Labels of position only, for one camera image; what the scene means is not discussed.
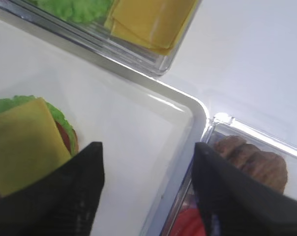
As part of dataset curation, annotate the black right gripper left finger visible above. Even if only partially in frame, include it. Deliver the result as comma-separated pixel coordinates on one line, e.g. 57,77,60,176
0,142,105,236

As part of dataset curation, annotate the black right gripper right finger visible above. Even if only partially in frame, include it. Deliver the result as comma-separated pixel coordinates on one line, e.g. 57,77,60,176
192,142,297,236

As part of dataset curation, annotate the lettuce leaf under patty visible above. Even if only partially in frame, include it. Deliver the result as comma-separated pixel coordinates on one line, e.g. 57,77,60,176
0,95,74,148

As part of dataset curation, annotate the clear lettuce cheese container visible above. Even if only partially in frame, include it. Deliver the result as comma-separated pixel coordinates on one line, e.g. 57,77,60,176
12,0,200,77

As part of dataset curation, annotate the yellow cheese slice stack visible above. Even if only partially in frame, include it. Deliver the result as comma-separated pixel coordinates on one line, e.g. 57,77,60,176
104,0,199,56

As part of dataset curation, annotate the green lettuce in container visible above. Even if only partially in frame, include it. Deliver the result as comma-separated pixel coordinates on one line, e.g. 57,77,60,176
35,0,114,24

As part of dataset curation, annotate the front red tomato slice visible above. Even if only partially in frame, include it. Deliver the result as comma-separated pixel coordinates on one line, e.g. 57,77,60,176
169,208,206,236

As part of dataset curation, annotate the front brown patty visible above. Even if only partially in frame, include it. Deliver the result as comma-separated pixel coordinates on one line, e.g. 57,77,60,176
251,151,288,194

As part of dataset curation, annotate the middle brown patty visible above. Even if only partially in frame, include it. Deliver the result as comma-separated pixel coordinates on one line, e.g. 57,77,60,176
229,144,266,175

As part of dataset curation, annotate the clear patty tomato container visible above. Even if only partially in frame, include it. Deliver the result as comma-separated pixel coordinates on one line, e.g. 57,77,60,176
160,113,297,236

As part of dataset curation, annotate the rear brown patty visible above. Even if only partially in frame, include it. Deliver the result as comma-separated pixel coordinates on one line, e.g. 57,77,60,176
213,136,247,160

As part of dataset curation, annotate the brown patty on tray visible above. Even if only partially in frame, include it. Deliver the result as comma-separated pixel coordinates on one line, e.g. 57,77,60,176
55,121,76,156

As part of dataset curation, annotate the white paper liner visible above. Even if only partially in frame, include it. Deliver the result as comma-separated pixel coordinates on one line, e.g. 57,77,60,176
0,16,195,236

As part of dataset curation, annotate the silver metal tray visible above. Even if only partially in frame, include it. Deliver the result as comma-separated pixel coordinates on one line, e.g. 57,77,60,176
0,4,208,236

